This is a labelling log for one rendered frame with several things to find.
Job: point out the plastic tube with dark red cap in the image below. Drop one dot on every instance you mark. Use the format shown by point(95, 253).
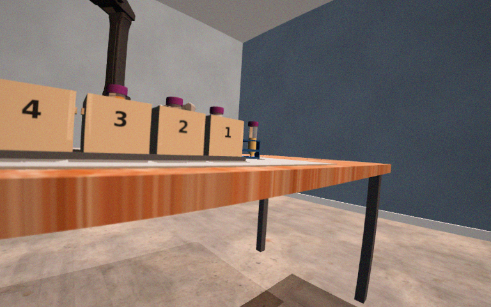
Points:
point(252, 135)

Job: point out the white sample tube with magenta cap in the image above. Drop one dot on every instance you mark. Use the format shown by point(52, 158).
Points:
point(218, 111)

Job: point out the graduated tube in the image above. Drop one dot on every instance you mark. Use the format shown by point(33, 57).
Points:
point(116, 91)

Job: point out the conical centrifuge tube with orange liquid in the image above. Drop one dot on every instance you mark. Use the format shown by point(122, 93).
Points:
point(174, 102)

